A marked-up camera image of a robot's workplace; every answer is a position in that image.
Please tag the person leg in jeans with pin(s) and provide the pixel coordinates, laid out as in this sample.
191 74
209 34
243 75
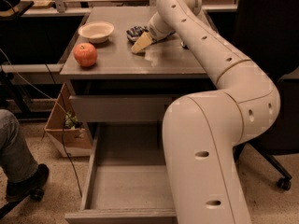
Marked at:
16 159

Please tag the closed top drawer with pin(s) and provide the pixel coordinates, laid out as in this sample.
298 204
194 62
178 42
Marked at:
135 108

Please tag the white bowl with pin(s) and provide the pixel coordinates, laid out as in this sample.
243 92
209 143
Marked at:
96 31

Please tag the red apple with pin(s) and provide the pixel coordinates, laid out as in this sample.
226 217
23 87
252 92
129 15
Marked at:
85 54

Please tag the green item in box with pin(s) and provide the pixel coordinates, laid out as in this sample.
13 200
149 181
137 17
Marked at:
70 121

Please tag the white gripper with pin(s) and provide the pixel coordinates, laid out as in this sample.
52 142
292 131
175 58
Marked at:
156 29

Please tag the black shoe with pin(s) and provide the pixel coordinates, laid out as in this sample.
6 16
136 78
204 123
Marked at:
18 191

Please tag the cardboard box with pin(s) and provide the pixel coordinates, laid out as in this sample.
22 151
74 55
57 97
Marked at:
69 142

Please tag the grey drawer cabinet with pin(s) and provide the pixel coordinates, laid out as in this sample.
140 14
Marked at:
165 68

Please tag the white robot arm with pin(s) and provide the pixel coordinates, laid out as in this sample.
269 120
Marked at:
201 129

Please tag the black office chair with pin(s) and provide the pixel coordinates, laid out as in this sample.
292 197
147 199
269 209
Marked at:
268 32

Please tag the open middle drawer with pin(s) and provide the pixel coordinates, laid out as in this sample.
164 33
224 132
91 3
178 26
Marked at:
127 181

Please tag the blue chip bag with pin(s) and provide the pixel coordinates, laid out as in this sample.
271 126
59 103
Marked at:
135 33

